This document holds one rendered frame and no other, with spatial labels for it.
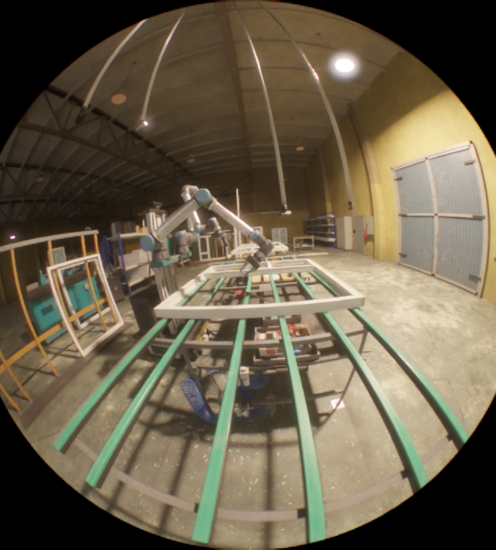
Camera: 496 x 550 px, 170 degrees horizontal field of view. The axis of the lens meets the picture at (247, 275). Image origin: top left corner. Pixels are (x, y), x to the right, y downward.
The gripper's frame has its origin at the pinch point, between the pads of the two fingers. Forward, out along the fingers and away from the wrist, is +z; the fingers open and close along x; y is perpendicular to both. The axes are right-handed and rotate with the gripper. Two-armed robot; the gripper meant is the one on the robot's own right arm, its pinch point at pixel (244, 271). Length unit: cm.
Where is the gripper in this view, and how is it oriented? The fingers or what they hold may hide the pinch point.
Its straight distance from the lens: 141.0
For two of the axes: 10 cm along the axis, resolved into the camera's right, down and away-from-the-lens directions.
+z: -6.9, 7.2, 0.5
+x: -7.1, -6.6, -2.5
